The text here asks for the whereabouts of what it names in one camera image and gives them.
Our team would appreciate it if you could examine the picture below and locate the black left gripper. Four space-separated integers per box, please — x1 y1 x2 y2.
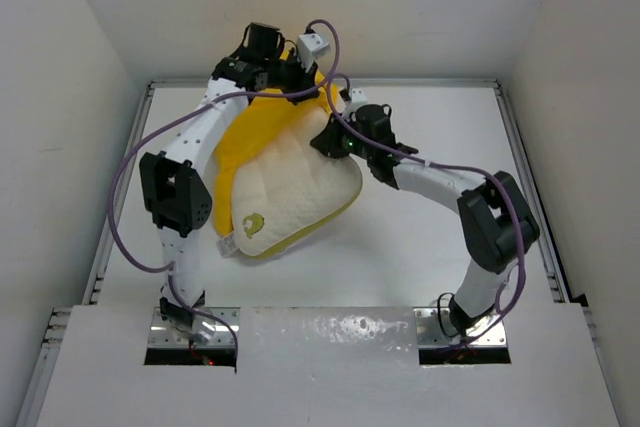
264 48 320 107

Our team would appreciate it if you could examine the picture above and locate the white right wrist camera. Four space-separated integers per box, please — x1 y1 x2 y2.
344 88 369 111

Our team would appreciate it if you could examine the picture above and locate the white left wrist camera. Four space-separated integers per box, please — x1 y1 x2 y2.
296 33 331 70

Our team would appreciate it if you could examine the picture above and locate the yellow pillowcase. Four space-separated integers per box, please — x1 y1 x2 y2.
212 49 346 238

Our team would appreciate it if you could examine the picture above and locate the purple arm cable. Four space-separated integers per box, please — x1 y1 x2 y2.
324 72 529 348
108 19 351 363

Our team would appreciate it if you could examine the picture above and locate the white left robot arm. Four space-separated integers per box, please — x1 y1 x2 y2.
139 23 330 333

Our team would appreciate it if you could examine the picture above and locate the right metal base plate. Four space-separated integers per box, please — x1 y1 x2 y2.
415 307 509 348

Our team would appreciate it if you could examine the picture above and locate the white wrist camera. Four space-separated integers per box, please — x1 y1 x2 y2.
296 33 331 70
344 88 369 111

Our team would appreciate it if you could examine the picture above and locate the aluminium table frame rail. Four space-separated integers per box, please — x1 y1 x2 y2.
14 77 596 427

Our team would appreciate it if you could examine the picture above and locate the cream quilted pillow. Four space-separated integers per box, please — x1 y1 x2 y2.
212 107 363 259

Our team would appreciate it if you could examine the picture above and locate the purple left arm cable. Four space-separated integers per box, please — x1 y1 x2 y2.
108 19 351 363

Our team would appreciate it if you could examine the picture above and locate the white front cover board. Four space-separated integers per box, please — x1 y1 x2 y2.
38 305 617 426

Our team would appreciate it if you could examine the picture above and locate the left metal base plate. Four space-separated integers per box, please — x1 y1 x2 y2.
147 308 239 350

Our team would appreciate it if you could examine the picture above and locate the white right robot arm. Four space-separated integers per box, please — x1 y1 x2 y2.
310 104 540 337

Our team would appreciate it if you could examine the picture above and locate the metal base plate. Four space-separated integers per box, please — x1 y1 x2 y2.
147 308 239 350
415 307 509 348

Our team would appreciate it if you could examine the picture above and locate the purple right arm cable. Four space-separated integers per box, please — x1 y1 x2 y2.
324 72 529 348

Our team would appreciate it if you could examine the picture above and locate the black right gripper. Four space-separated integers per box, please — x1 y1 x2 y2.
313 110 375 160

